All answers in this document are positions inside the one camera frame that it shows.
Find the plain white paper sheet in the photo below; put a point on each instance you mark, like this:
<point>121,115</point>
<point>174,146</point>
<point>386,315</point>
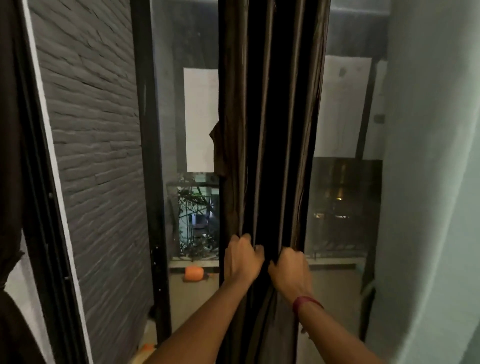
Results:
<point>200,120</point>

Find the person's right forearm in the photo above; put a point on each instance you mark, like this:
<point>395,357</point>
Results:
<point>337,341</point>

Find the person's left forearm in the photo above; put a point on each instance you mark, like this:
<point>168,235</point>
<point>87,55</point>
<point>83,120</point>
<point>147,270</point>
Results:
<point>195,330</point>

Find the black window frame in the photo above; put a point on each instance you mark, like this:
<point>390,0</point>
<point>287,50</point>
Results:
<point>150,150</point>

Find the pale green curtain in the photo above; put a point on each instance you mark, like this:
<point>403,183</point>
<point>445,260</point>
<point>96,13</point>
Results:
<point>431,150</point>

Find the brown satin curtain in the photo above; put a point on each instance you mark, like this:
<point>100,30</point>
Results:
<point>262,112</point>
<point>9,150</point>

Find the orange roll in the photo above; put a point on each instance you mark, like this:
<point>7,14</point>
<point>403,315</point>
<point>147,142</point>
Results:
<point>193,273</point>

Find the person's left hand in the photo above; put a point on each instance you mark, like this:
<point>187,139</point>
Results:
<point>243,262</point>

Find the green plant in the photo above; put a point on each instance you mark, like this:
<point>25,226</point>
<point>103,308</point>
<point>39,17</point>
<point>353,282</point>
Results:
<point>198,210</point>

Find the white paper sheet with drawing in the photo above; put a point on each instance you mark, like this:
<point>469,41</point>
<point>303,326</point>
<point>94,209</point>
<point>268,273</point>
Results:
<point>341,112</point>

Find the person's right hand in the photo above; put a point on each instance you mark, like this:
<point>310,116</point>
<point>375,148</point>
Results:
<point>294,275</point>

